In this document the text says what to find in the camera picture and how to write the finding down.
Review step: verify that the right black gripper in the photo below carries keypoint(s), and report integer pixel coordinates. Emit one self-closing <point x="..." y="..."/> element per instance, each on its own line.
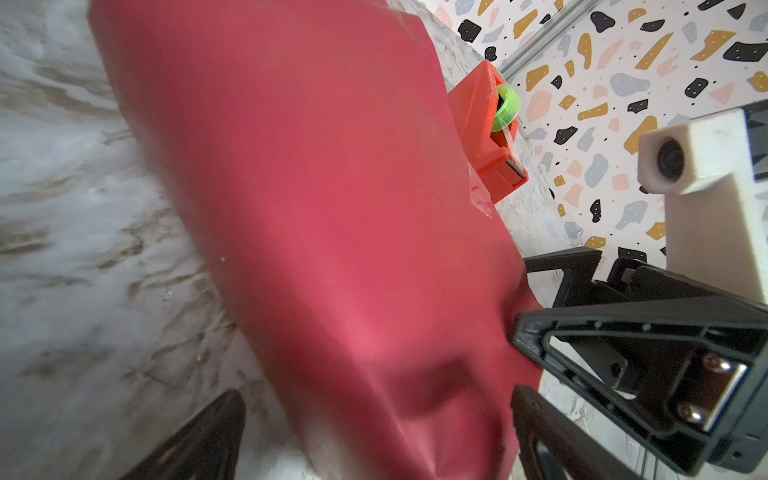
<point x="678" y="366"/>

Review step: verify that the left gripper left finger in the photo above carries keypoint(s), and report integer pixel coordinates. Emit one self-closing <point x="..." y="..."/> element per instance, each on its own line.
<point x="206" y="447"/>

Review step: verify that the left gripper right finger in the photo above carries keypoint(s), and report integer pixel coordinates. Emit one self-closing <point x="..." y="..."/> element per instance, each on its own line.
<point x="553" y="447"/>

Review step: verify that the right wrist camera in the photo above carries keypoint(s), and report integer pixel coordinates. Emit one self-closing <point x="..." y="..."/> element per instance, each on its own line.
<point x="712" y="174"/>

